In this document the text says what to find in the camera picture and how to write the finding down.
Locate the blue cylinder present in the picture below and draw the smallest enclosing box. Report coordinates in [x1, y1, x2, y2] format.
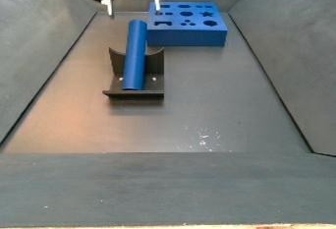
[122, 20, 146, 90]

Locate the black curved cradle stand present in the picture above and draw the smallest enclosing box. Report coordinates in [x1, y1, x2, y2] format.
[102, 48, 164, 99]

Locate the blue shape sorter block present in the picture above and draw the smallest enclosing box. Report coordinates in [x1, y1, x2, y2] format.
[146, 2, 226, 46]

